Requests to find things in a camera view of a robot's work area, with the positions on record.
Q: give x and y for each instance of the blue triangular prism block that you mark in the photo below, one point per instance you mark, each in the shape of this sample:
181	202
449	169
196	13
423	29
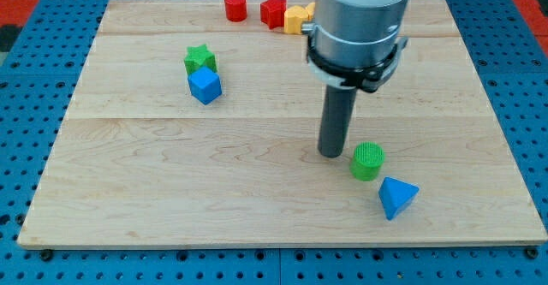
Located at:
396	196

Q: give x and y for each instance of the blue cube block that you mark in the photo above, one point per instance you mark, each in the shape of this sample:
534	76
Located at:
205	85

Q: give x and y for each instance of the green star block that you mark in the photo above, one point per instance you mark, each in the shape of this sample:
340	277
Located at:
198	57

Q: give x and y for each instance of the red cylinder block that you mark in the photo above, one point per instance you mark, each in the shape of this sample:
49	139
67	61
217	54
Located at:
235	10

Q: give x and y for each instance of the green cylinder block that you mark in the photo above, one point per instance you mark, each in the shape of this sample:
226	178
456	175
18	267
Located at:
367	161

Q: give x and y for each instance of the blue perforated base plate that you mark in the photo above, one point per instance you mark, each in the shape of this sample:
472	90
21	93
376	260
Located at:
38	78

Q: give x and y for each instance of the yellow heart block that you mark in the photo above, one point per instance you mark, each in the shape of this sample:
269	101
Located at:
294	17

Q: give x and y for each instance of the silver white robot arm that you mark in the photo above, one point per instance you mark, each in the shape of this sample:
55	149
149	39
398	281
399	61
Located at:
353	44

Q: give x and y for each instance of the light wooden board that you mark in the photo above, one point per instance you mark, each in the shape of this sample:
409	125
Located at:
140	163

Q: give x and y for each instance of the yellow block behind arm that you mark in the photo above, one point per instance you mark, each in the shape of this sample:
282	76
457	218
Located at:
310	8

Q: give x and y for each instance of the red star block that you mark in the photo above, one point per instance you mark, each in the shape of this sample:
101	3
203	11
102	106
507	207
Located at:
272	13

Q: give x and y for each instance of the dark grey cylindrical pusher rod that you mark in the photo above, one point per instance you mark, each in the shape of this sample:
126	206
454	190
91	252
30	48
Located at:
336	114

